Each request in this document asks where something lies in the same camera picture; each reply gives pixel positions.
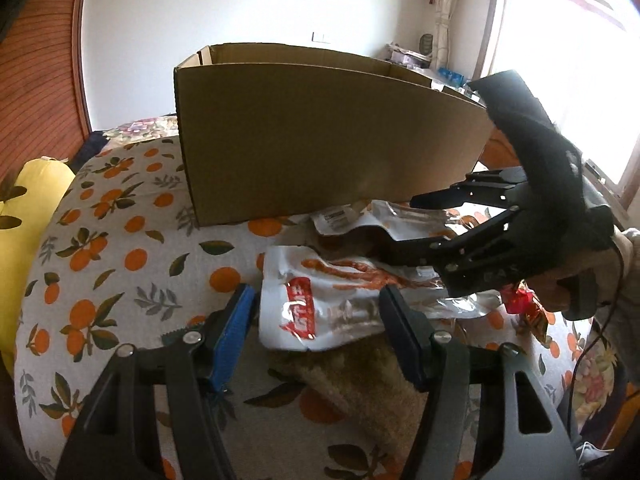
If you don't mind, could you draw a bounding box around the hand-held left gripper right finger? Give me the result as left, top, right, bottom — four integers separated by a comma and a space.
378, 285, 583, 480

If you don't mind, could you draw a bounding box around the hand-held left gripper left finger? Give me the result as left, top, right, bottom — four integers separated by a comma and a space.
55, 282, 261, 480

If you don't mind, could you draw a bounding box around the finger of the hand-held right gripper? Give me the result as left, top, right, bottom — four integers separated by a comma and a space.
350, 208, 523, 267
410, 167, 532, 209

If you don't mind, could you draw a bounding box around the silver white snack packet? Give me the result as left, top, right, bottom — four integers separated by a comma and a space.
309, 199, 496, 261

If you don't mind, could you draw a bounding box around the white red-label snack packet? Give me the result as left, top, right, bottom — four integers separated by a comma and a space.
257, 245, 503, 353

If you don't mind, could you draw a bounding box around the brown cardboard box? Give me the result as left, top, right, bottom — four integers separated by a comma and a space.
173, 42, 496, 228

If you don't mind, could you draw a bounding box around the person's right forearm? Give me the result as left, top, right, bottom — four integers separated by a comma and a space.
597, 227, 640, 341

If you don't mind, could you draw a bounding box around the person's right hand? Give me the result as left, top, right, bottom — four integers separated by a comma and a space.
540, 252, 613, 322

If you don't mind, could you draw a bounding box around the beige fuzzy towel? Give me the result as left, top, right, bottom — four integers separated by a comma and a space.
267, 337, 431, 453

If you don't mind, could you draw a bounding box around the window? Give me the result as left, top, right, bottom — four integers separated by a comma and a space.
480, 0, 640, 201

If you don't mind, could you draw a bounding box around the pack of blue bottles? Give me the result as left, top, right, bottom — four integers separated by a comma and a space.
436, 66, 468, 86

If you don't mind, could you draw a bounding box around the orange fruit print bedsheet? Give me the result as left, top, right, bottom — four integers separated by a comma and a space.
12, 135, 626, 480

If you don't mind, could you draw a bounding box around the small red snack packet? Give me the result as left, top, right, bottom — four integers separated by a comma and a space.
502, 282, 551, 343

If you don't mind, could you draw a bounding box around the stack of papers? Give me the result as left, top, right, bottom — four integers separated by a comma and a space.
384, 42, 432, 70

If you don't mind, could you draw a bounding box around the beige curtain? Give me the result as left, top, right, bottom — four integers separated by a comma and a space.
425, 0, 498, 68

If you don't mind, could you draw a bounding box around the floral quilt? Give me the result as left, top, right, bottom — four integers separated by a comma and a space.
570, 345, 628, 436

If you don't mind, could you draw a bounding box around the floral pillow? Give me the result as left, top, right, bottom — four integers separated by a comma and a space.
102, 116, 180, 142

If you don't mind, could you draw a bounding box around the yellow pillow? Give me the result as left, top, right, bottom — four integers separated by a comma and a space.
0, 156, 77, 376

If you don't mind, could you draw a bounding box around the brown wooden wardrobe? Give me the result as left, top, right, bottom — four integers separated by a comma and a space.
0, 0, 93, 183

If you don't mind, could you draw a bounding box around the black cable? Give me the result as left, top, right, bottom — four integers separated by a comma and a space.
562, 237, 627, 443

